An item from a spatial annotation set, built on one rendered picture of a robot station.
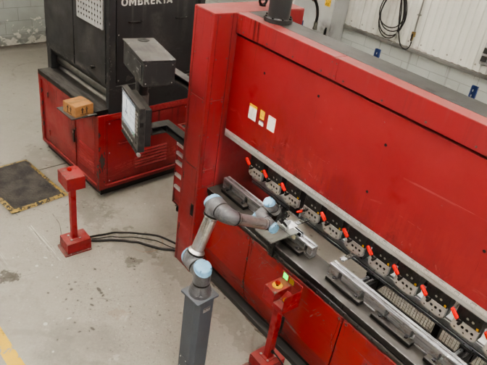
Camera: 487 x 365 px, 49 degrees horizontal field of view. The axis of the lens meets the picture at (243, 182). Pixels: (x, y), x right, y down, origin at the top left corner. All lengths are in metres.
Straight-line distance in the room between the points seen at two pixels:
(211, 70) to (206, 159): 0.75
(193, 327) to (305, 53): 1.91
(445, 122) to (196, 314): 1.92
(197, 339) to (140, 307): 0.93
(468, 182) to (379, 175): 0.55
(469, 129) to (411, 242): 0.76
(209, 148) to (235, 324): 1.44
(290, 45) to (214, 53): 0.63
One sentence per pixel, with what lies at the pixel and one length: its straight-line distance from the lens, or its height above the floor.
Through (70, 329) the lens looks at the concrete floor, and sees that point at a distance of 4.40.
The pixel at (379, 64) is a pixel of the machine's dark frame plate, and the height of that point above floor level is 2.30.
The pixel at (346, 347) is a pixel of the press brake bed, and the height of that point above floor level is 0.58.
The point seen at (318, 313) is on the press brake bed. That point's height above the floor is 0.64.
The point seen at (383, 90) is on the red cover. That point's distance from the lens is 3.03.
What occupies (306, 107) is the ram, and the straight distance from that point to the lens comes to 3.47.
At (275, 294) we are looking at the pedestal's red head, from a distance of 3.65.
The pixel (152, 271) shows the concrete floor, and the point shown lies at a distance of 4.86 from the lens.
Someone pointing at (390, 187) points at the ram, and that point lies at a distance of 3.15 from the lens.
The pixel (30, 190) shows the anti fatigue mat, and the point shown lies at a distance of 5.94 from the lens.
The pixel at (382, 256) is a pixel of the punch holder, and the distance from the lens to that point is 3.34.
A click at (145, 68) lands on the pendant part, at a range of 3.83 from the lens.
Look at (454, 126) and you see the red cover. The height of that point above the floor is 2.23.
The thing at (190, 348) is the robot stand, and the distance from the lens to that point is 3.80.
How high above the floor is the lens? 3.21
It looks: 31 degrees down
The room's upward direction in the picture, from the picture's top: 9 degrees clockwise
